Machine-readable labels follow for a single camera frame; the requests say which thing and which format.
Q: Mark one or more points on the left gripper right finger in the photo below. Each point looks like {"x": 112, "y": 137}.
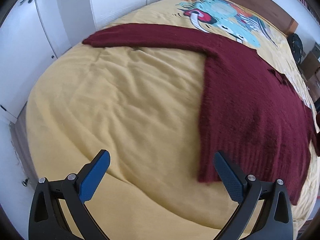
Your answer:
{"x": 275, "y": 217}

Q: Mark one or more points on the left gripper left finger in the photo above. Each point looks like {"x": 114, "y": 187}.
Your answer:
{"x": 47, "y": 220}

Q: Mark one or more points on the maroon knit sweater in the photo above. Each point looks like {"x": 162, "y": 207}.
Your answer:
{"x": 249, "y": 110}

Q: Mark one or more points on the yellow printed bedspread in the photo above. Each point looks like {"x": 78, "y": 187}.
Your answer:
{"x": 142, "y": 105}

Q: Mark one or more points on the black backpack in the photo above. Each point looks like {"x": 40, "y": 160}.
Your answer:
{"x": 296, "y": 47}

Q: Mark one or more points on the white wardrobe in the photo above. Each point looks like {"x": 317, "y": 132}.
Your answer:
{"x": 35, "y": 33}

